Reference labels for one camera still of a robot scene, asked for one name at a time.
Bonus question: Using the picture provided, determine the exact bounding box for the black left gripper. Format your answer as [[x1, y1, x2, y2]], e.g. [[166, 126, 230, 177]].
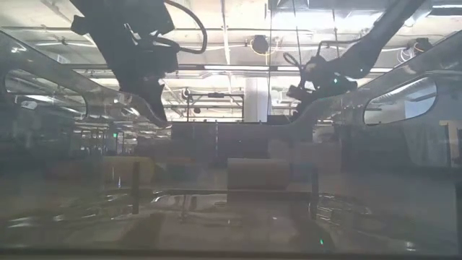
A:
[[99, 35, 180, 128]]

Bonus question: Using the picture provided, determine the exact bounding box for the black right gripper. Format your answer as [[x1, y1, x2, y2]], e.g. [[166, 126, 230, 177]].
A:
[[287, 55, 359, 106]]

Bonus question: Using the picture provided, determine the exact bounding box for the translucent grey plastic bin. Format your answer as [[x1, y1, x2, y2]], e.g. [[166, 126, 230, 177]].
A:
[[0, 0, 462, 256]]

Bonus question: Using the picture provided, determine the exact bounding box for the small black box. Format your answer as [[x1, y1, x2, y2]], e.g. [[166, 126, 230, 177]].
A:
[[266, 114, 290, 126]]

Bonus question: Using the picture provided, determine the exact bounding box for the white pillar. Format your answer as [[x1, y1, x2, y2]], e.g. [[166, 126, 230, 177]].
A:
[[244, 77, 270, 123]]

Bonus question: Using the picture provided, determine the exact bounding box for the dark grey plastic bin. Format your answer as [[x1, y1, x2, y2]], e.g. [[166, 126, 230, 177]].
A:
[[136, 134, 173, 159]]

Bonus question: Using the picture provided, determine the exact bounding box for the black round ceiling fixture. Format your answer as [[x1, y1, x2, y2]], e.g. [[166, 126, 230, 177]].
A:
[[251, 34, 270, 56], [406, 37, 433, 56]]

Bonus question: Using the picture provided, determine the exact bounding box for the long ceiling light bar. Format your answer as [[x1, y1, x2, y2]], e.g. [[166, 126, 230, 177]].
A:
[[178, 64, 394, 74]]

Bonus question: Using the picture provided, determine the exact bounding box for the black background frame rig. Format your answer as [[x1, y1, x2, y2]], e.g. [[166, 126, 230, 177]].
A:
[[186, 92, 245, 123]]

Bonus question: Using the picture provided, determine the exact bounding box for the thin black hanging cable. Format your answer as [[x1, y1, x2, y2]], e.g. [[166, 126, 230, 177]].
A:
[[331, 9, 340, 41], [291, 0, 302, 55]]

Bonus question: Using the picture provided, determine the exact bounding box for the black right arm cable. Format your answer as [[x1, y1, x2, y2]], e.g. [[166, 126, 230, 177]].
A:
[[283, 38, 362, 79]]

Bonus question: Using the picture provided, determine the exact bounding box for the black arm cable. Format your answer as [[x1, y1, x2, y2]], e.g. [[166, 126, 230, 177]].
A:
[[283, 38, 362, 79], [158, 0, 209, 56]]

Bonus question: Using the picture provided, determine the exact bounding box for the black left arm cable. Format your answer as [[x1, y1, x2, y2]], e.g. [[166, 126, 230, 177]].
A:
[[158, 0, 209, 56]]

